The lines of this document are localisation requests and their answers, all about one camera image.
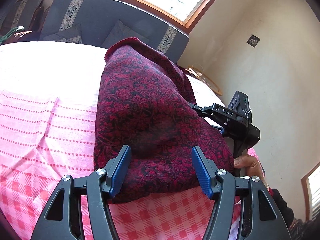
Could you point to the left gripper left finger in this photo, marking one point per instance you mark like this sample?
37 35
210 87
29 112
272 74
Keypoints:
62 216

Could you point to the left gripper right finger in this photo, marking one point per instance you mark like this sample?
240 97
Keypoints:
259 218

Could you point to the dark red floral sweater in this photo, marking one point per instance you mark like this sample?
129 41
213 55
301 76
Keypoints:
145 102

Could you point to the dark sleeved right forearm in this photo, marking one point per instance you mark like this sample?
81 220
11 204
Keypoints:
299 230

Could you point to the right hand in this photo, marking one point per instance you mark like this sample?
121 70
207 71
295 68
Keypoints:
251 165

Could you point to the round wooden side table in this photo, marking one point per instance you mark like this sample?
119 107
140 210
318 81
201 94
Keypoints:
200 75

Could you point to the pink white checked bedsheet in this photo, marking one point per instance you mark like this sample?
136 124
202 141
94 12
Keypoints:
49 93

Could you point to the blue throw pillow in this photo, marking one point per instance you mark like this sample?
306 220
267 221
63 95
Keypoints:
120 32

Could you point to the small blue cushion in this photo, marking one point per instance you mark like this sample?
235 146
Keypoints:
70 35

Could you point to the blue grey patterned sofa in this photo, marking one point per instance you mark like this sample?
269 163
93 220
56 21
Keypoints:
97 18

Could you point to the blue grey armchair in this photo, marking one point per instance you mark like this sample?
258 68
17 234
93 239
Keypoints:
26 15

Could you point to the black camera box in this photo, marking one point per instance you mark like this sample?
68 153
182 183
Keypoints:
240 104

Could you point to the dark wall plate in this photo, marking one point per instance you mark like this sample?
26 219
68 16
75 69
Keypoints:
253 41

